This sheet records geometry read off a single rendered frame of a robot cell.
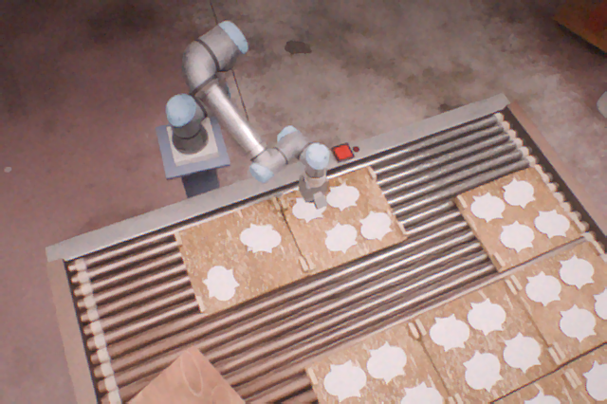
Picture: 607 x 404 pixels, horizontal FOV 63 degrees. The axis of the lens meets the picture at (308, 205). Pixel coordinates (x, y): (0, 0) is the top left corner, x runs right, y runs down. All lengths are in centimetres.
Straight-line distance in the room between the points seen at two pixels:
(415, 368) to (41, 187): 241
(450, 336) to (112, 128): 246
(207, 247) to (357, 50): 233
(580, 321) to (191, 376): 139
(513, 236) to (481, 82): 197
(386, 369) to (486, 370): 35
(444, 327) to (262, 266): 69
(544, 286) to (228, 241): 120
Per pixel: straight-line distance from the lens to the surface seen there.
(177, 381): 167
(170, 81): 361
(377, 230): 194
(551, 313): 208
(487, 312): 196
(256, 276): 184
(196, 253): 189
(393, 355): 181
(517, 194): 222
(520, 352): 197
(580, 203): 233
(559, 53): 439
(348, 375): 177
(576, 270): 218
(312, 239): 190
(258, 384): 177
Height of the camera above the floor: 267
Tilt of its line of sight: 62 degrees down
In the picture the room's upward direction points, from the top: 9 degrees clockwise
